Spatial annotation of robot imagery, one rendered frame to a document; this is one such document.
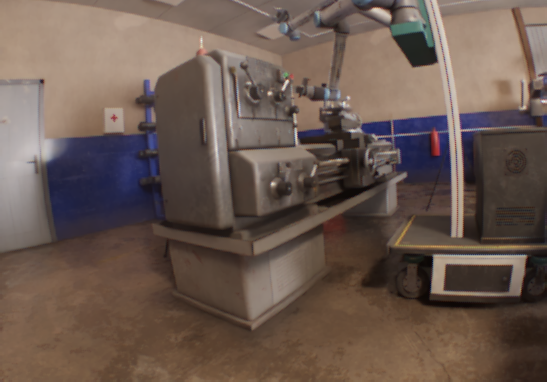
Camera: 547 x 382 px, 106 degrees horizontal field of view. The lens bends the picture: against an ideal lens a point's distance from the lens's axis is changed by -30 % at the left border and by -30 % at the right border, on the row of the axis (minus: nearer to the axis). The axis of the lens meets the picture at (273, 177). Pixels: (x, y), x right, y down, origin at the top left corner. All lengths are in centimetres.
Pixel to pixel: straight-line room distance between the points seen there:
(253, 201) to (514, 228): 120
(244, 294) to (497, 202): 123
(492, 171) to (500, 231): 28
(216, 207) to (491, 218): 124
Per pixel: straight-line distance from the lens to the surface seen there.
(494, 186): 144
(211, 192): 126
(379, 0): 149
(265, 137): 148
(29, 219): 418
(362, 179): 223
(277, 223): 153
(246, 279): 136
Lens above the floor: 80
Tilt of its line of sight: 4 degrees down
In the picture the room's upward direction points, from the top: 5 degrees counter-clockwise
